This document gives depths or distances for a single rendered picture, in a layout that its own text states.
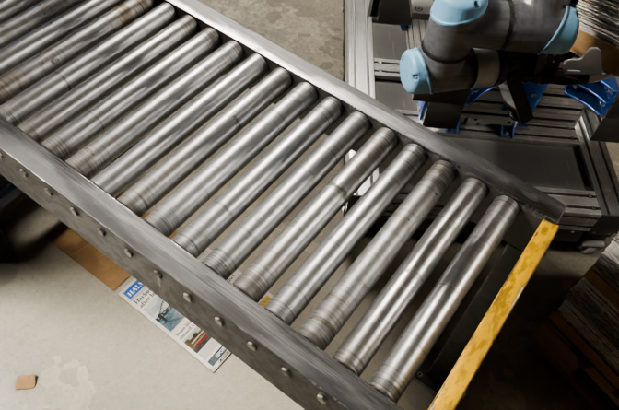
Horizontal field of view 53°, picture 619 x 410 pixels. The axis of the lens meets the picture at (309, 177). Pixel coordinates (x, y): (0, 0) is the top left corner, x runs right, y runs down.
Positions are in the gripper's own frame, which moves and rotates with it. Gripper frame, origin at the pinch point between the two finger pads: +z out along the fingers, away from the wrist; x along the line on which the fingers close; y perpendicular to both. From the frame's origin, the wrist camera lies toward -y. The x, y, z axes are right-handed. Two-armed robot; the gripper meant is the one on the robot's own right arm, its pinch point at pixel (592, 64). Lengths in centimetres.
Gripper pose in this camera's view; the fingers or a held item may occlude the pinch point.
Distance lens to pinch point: 123.1
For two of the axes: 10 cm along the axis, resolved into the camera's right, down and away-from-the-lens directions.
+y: -0.1, -8.6, -5.2
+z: 9.7, -1.3, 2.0
